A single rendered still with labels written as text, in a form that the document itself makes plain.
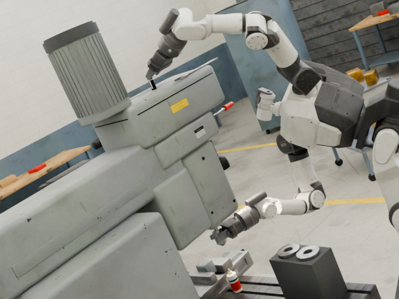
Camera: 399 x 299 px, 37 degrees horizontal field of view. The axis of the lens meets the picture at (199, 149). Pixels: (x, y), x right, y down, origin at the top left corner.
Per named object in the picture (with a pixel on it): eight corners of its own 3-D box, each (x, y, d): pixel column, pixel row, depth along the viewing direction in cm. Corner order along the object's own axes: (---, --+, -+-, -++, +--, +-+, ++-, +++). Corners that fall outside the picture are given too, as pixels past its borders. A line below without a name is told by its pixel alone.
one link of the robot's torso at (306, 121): (365, 117, 262) (287, 98, 272) (377, 63, 234) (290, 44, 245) (348, 169, 247) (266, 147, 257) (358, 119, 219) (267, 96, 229)
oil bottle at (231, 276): (237, 287, 254) (227, 266, 251) (244, 288, 251) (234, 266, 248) (231, 293, 251) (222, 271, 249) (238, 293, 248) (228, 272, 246)
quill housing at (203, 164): (208, 209, 254) (179, 142, 246) (243, 207, 238) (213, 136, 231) (179, 232, 241) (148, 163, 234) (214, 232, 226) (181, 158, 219)
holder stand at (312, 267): (304, 283, 235) (286, 239, 230) (348, 290, 217) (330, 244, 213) (285, 301, 228) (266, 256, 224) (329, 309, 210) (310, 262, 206)
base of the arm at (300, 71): (304, 68, 241) (281, 83, 240) (295, 44, 232) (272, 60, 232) (325, 85, 230) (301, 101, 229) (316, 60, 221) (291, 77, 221)
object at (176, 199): (173, 226, 242) (148, 170, 236) (214, 225, 224) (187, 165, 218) (141, 251, 230) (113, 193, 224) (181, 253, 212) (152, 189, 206)
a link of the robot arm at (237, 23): (212, 26, 203) (269, 25, 203) (212, 7, 210) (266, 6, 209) (213, 49, 212) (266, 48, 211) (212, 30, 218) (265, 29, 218)
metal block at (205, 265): (207, 270, 263) (202, 258, 261) (217, 270, 258) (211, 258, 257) (200, 277, 259) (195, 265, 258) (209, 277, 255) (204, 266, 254)
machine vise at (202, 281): (230, 263, 279) (221, 242, 277) (254, 263, 269) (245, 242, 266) (183, 308, 256) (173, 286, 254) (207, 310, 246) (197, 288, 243)
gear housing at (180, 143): (181, 139, 250) (172, 118, 248) (221, 132, 232) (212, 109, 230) (125, 176, 229) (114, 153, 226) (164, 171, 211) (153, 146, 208)
